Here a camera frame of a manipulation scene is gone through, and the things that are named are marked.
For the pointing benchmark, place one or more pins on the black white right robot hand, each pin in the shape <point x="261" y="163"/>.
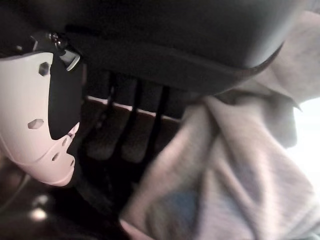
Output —
<point x="160" y="37"/>

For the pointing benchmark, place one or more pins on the white basket liner cloth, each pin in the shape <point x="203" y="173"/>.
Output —
<point x="225" y="162"/>

